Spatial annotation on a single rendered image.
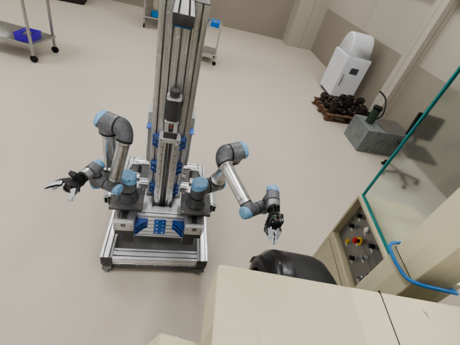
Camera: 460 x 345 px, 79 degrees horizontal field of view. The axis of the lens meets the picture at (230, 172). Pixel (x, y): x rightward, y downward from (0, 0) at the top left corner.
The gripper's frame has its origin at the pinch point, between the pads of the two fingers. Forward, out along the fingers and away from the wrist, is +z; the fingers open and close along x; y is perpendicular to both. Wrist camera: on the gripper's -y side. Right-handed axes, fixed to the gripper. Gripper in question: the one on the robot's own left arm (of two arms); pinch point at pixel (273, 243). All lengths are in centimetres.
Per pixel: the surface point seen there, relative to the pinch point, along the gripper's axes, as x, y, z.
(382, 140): 251, -131, -318
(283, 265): -5.8, 25.8, 24.5
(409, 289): 28, 45, 36
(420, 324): 9, 65, 53
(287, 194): 72, -140, -160
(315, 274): 6.5, 26.9, 26.6
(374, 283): 26, 33, 29
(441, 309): 17, 64, 48
